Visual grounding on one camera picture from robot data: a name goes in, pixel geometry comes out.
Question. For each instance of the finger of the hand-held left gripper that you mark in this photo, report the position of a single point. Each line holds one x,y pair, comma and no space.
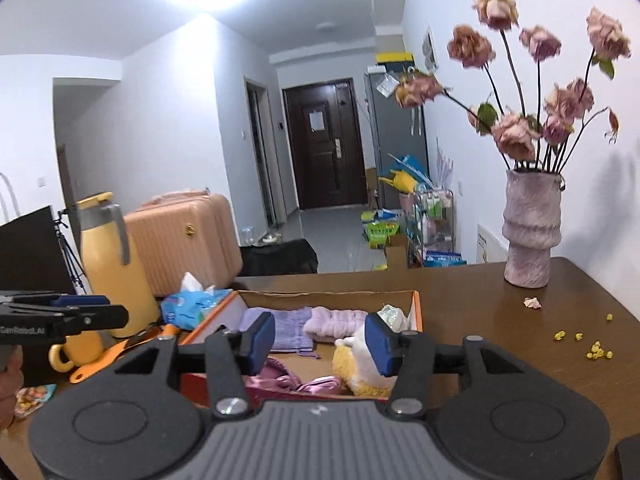
80,300
100,317

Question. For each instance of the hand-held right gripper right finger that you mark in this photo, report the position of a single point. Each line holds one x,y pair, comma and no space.
380,345

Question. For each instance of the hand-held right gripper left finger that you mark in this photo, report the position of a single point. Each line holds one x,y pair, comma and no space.
261,342

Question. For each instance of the yellow and white plush toy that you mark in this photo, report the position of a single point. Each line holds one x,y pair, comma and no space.
352,367

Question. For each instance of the pink fluffy headband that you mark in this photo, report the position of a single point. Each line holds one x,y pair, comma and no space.
335,325

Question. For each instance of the pink satin cloth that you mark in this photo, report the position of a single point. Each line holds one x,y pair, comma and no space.
310,387

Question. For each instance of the orange-edged cardboard box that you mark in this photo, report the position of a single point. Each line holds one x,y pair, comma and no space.
325,299

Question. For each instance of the person's left hand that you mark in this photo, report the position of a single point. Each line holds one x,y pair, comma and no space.
9,395

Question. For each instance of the white crumpled plastic bag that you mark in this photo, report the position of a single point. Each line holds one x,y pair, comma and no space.
397,316

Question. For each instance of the purple knitted pouch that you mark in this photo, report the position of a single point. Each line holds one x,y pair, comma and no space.
292,330

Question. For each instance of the yellow thermos jug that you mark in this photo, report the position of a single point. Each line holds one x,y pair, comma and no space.
115,285

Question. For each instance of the yellow mug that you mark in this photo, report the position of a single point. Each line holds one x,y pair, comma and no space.
85,352

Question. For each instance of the black tripod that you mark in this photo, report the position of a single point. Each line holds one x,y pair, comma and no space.
70,255

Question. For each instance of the black monitor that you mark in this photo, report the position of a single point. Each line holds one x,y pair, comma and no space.
30,255

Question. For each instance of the blue tissue pack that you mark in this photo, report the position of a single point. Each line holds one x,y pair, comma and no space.
192,310

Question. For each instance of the colourful snack packet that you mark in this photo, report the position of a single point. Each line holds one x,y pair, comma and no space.
35,400

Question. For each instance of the black bag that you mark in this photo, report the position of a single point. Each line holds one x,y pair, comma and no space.
280,257

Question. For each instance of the small brown cardboard box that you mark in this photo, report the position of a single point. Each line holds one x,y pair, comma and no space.
396,259

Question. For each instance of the pink ribbed suitcase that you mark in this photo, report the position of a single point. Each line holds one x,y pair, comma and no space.
175,250

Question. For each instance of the metal bowl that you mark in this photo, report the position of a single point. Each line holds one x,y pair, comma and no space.
270,239

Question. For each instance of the clear glass jar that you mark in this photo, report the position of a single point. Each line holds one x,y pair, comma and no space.
247,236

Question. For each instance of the blue printed boxes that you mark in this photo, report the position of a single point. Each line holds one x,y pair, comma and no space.
445,259

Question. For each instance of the green printed bag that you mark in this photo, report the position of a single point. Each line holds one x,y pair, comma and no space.
381,234

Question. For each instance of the pink bucket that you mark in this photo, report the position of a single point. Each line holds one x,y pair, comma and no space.
406,202

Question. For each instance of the stacked brown cardboard boxes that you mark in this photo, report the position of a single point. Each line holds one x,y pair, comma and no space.
372,187

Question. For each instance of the fallen pink petal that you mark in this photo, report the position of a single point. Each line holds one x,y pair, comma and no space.
532,303

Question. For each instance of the yellow watering can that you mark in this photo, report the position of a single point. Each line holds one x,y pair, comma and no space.
400,182

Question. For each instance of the dark brown entrance door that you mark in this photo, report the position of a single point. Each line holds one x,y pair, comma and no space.
320,170

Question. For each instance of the grey side door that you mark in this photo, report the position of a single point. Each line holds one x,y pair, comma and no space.
260,160

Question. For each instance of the pink textured vase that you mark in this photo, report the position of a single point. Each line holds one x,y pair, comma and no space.
530,240

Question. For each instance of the lilac plastic bundle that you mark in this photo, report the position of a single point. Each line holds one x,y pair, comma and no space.
444,165

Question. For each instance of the scattered yellow flower bits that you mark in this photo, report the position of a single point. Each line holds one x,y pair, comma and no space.
595,349

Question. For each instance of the grey refrigerator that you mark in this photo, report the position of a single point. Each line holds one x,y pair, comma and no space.
390,125

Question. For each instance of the white paper notice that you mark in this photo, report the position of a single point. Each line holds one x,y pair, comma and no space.
316,120

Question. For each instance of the dried pink rose bouquet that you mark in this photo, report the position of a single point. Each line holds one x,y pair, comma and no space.
515,135

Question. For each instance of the clear plastic bag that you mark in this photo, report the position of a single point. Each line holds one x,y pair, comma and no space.
387,85

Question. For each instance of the black flat object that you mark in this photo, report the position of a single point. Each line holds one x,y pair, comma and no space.
627,460

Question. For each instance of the yellow and blue box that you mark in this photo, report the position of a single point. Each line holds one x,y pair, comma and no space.
395,57

